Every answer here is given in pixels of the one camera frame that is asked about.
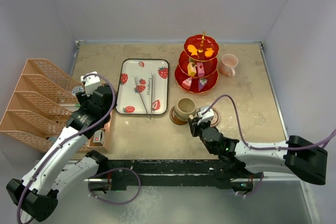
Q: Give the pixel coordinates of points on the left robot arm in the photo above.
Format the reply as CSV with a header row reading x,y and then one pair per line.
x,y
37,193

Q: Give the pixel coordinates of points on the small grey box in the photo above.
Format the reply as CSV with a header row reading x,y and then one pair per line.
x,y
98,137

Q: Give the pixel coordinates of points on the orange fish cake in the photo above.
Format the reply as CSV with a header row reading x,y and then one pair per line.
x,y
192,50
209,52

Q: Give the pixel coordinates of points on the pink desk organizer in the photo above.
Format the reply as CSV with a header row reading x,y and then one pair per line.
x,y
40,105

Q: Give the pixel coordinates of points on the red three-tier cake stand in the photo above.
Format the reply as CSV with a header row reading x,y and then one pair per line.
x,y
201,42

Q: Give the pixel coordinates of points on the black base frame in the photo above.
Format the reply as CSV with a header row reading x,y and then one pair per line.
x,y
175,173

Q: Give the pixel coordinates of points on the yellow cake slice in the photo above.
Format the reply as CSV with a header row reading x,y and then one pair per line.
x,y
191,69

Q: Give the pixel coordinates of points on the white strawberry tray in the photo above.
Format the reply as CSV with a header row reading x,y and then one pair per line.
x,y
160,69

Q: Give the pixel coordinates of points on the pink mug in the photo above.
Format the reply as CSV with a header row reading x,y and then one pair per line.
x,y
228,64

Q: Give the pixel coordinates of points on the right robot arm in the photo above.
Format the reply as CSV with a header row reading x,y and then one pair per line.
x,y
295,156

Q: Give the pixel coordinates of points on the purple cake slice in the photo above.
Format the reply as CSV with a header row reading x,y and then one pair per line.
x,y
201,83

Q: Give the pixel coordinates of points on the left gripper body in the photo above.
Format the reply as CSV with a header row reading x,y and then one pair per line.
x,y
85,97

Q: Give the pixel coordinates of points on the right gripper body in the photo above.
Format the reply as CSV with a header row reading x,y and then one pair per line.
x,y
198,125

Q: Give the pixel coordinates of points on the brown wooden coaster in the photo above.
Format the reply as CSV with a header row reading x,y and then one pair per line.
x,y
175,119
216,119

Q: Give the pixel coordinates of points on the metal tongs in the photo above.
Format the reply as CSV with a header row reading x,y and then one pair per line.
x,y
143,92

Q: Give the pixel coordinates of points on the beige ceramic mug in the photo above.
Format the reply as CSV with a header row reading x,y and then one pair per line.
x,y
184,108

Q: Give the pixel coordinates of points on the salmon pink cake slice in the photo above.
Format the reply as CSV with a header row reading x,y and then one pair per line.
x,y
186,84

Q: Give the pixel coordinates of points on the round blue white tin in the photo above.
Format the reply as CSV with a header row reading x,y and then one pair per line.
x,y
76,90

